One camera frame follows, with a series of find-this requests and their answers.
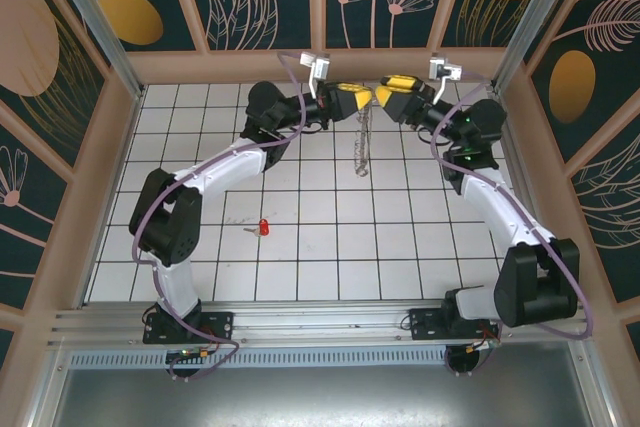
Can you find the grey metal sheet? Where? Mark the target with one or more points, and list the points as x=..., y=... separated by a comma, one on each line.
x=320, y=397

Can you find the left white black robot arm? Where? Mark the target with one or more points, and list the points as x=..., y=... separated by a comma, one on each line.
x=225, y=167

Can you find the small circuit board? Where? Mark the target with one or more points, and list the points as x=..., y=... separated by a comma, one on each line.
x=492, y=344
x=192, y=356

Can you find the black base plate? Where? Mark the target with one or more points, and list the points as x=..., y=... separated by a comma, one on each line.
x=217, y=324
x=425, y=324

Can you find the aluminium mounting rail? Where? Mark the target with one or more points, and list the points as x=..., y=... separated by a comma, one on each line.
x=320, y=319

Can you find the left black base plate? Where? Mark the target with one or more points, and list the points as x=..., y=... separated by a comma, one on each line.
x=217, y=324

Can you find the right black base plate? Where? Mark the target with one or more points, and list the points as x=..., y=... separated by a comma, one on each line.
x=425, y=324

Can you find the right small circuit board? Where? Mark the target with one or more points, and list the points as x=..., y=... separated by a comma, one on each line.
x=492, y=344

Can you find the aluminium corner post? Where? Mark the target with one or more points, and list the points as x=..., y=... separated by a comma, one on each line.
x=535, y=22
x=95, y=22

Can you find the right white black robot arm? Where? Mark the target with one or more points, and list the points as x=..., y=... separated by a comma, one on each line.
x=500, y=217

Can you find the left small circuit board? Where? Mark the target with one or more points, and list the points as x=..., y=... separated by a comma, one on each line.
x=192, y=356

